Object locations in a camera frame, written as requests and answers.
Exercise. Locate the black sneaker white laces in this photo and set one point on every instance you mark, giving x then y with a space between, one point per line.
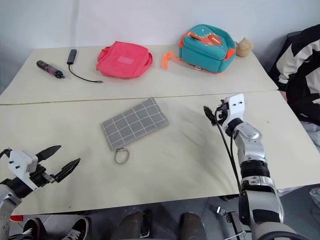
76 228
33 228

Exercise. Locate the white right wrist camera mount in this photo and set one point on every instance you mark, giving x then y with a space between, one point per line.
236 106

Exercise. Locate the black device under table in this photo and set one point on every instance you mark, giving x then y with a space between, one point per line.
230 216

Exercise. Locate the black and white jacket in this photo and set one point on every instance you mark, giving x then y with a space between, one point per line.
297 75

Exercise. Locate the teal dinosaur backpack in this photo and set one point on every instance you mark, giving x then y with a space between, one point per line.
200 55

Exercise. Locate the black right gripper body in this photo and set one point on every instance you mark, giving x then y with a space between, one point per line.
221 113

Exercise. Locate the beige plush toy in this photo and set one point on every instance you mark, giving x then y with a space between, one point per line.
244 47

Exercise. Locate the grey checked pouch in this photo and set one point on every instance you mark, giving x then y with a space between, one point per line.
135 122

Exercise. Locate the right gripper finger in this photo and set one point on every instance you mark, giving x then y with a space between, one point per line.
209 113

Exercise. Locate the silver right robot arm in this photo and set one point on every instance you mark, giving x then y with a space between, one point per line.
250 147

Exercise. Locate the pink fabric bag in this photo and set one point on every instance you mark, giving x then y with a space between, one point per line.
122 60

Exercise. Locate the small red object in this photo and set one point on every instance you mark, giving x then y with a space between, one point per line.
17 218

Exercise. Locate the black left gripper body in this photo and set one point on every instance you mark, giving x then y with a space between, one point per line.
40 176

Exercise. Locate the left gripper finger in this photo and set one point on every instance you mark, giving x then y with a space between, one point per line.
48 153
67 170

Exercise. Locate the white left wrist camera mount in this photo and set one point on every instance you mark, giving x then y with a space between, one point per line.
21 162

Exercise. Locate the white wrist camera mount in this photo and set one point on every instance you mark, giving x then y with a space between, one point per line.
236 106
21 162

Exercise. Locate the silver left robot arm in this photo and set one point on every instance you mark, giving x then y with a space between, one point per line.
6 198

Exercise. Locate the clear plastic bag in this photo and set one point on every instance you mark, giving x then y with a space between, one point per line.
315 195

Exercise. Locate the black pink electric screwdriver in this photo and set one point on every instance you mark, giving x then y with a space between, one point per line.
47 67

